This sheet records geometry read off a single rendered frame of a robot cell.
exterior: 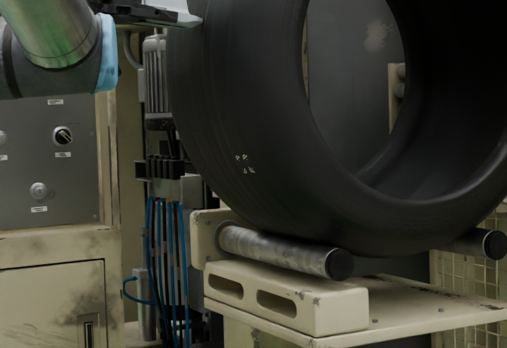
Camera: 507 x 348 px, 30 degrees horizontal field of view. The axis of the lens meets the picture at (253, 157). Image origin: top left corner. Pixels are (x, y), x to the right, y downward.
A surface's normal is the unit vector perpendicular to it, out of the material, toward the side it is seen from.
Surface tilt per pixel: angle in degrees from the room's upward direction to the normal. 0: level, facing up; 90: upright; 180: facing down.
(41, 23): 153
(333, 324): 90
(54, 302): 90
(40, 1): 146
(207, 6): 75
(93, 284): 90
